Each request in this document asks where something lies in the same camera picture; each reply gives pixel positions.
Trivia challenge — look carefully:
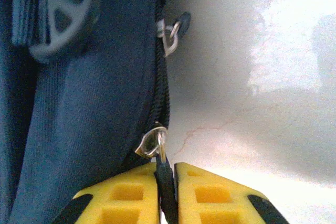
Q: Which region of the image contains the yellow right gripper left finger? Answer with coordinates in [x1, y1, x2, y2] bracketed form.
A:
[52, 162, 161, 224]

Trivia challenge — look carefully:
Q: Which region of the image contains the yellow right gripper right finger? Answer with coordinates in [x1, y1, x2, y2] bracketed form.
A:
[174, 162, 291, 224]

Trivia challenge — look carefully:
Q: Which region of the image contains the navy blue student backpack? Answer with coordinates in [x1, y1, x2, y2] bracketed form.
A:
[0, 0, 192, 224]

